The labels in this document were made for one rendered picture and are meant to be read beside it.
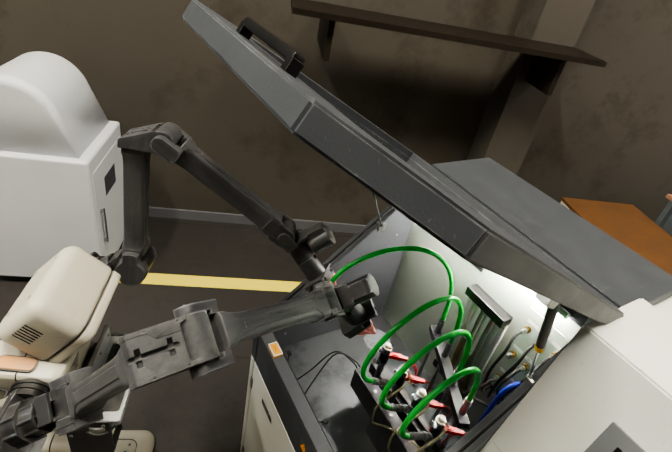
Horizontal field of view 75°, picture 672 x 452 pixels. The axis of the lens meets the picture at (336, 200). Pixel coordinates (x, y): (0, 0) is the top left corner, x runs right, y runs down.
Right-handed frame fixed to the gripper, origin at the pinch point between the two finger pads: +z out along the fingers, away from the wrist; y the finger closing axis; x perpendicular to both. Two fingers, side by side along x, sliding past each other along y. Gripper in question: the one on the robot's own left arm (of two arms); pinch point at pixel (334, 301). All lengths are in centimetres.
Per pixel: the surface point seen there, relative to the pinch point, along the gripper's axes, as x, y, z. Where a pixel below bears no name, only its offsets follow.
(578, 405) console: -45, -31, 29
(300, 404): 22.8, -9.0, 19.7
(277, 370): 28.6, -0.8, 11.4
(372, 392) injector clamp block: 6.1, -0.9, 30.2
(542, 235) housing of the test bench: -57, 13, 15
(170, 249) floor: 156, 150, -31
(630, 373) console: -56, -34, 24
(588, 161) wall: -124, 269, 94
